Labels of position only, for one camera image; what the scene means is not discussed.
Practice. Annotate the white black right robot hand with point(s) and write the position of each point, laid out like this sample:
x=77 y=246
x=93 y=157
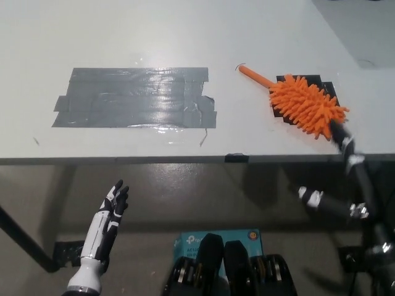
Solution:
x=361 y=185

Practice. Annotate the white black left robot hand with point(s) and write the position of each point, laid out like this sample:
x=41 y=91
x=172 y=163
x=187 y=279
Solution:
x=100 y=222

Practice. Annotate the orange microfibre duster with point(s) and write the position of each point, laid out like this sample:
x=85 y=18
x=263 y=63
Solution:
x=304 y=106

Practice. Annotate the black table leg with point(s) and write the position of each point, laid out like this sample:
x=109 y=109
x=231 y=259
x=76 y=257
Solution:
x=27 y=240

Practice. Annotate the teal router box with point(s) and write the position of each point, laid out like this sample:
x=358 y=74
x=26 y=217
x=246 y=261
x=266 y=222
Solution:
x=237 y=235

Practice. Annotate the grey duct tape patch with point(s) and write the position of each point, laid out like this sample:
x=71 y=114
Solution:
x=135 y=98

